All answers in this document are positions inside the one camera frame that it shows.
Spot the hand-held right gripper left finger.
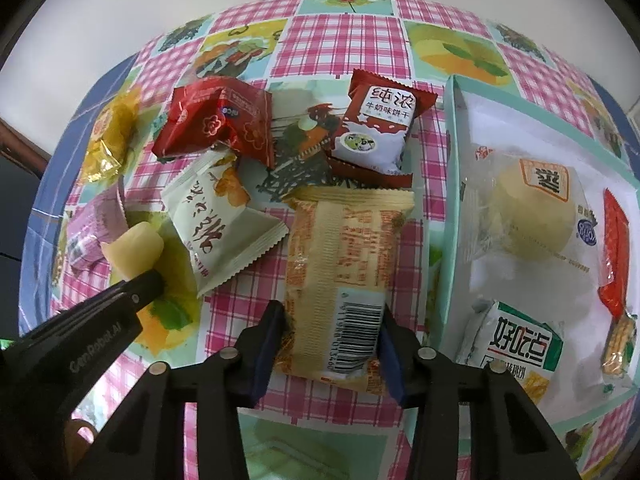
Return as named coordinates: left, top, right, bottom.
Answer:
left=75, top=300, right=287, bottom=480

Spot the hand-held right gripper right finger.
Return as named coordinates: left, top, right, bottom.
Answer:
left=377, top=305, right=583, bottom=480

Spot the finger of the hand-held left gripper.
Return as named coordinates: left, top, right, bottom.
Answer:
left=52, top=270, right=166, bottom=321

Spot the pale yellow round candy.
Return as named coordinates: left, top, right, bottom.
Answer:
left=101, top=221, right=165, bottom=282

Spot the white orange-print snack packet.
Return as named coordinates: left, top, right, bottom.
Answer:
left=160, top=152, right=291, bottom=298

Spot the beige barcode snack packet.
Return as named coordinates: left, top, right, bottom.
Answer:
left=272, top=185, right=417, bottom=395

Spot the green white cookie packet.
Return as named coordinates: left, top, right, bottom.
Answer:
left=455, top=300, right=565, bottom=403

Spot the yellow foil snack packet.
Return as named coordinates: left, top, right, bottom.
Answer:
left=80, top=87, right=143, bottom=185

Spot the teal cardboard box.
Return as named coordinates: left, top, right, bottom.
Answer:
left=440, top=74, right=640, bottom=433

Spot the red foil flower-print packet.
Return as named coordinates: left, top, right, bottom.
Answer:
left=151, top=77, right=276, bottom=168

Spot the clear bun packet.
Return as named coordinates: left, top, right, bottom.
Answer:
left=460, top=147, right=601, bottom=271

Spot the clear green-edged cracker packet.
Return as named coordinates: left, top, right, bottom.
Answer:
left=600, top=312, right=638, bottom=378

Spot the red white biscuit packet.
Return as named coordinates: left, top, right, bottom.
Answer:
left=325, top=67, right=438, bottom=188

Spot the long red patterned snack packet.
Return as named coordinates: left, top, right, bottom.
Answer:
left=597, top=187, right=632, bottom=318

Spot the person's left hand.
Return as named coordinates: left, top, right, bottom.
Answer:
left=64, top=417, right=97, bottom=461

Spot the brown wooden furniture edge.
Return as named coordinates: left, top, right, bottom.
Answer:
left=0, top=117, right=51, bottom=181

